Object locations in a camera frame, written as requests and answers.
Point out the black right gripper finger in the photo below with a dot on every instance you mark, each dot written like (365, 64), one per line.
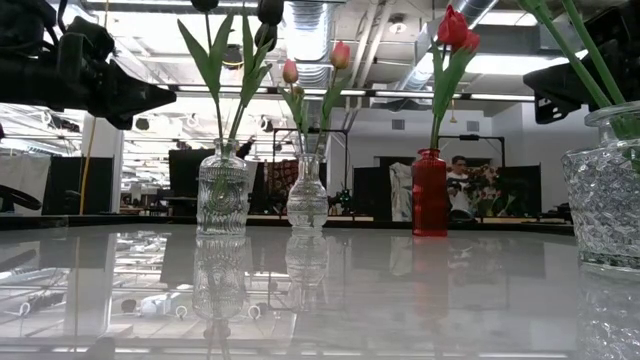
(552, 109)
(552, 82)

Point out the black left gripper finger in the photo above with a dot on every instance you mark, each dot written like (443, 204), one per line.
(115, 95)

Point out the orange artificial tulip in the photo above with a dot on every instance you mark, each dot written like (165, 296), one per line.
(566, 50)
(595, 50)

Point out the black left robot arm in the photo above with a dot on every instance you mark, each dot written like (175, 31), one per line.
(25, 30)

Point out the clear diamond-cut glass vase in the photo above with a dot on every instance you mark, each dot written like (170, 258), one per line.
(605, 200)

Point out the clear embossed glass vase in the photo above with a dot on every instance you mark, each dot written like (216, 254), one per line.
(222, 195)

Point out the red glass vase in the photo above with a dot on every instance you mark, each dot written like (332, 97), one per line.
(430, 195)

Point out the clear narrow-neck glass vase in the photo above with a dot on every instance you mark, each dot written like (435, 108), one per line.
(307, 195)

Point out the black partition panel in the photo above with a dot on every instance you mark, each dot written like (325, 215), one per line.
(80, 185)
(372, 190)

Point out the black office chair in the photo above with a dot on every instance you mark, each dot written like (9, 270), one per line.
(17, 197)

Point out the person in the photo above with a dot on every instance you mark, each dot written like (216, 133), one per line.
(246, 148)
(457, 185)

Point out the white leaf-print cloth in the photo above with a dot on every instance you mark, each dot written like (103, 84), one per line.
(400, 190)

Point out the colourful patchwork quilt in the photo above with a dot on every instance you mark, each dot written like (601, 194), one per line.
(282, 177)

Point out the black metal station frame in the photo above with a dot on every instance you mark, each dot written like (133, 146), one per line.
(310, 131)
(470, 136)

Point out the silver ribbed air duct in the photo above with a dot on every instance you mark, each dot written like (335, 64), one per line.
(307, 40)

